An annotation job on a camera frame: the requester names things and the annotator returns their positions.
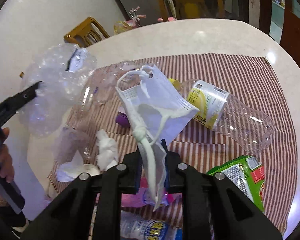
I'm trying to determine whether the green snack bag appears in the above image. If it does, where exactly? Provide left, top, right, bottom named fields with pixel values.
left=207, top=155, right=265, bottom=212

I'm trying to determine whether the clear plastic bag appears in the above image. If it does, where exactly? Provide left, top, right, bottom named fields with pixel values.
left=52, top=126, right=91, bottom=165

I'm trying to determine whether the clear plastic bottle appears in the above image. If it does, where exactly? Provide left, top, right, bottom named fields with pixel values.
left=18, top=43, right=96, bottom=138

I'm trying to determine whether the white face mask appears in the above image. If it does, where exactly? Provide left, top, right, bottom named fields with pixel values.
left=115, top=64, right=199, bottom=210

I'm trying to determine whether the purple snack wrapper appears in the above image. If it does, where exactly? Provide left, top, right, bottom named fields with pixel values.
left=115, top=106, right=130, bottom=128

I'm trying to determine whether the person's left hand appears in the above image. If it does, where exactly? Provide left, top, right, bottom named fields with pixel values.
left=0, top=127, right=15, bottom=183

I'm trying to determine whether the white paper wad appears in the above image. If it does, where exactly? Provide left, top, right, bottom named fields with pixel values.
left=56, top=150, right=101, bottom=182

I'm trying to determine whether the blue label water bottle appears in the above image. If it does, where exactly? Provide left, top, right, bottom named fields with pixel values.
left=120, top=211, right=183, bottom=240

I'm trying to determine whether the pink label bottle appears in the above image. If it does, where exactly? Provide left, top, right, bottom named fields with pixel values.
left=121, top=187, right=181, bottom=208

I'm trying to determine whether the crumpled white tissue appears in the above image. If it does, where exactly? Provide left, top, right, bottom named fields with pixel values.
left=96, top=129, right=119, bottom=172

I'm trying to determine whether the yellow label clear bottle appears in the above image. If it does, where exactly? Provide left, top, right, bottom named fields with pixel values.
left=169, top=78, right=275, bottom=154

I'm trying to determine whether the striped red white cloth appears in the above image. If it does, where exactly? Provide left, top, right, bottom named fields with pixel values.
left=47, top=52, right=298, bottom=235

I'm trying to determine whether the clear plastic wrap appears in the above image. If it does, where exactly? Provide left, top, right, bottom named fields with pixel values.
left=80, top=61, right=155, bottom=108

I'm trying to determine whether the wooden chair left side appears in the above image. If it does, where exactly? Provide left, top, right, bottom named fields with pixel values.
left=64, top=17, right=110, bottom=48

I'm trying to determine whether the wooden chair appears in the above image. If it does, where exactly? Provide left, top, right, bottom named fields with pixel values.
left=158, top=0, right=225, bottom=22
left=64, top=17, right=110, bottom=48

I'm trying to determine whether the pink toy bundle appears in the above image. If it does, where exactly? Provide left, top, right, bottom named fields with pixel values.
left=113, top=6, right=147, bottom=35

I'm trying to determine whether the wooden chair far side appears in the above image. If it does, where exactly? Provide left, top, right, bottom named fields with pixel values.
left=158, top=0, right=225, bottom=22

